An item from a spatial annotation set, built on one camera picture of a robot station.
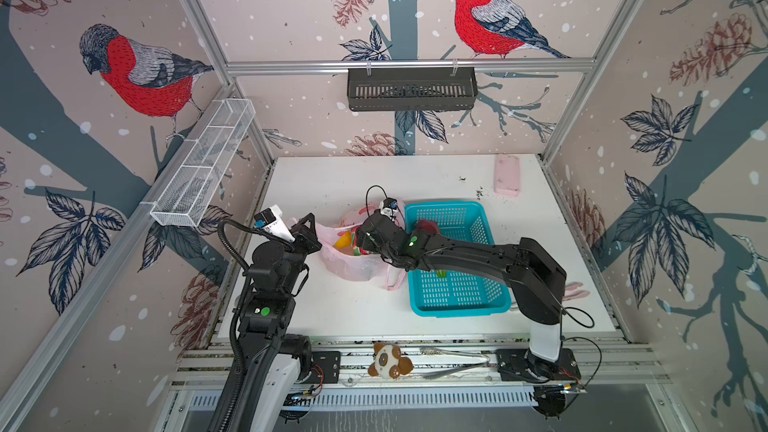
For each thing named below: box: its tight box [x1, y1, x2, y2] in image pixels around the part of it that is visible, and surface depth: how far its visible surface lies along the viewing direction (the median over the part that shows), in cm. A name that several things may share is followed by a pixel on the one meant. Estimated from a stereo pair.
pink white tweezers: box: [563, 282, 590, 301], surface depth 86 cm
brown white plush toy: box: [368, 342, 414, 379], surface depth 74 cm
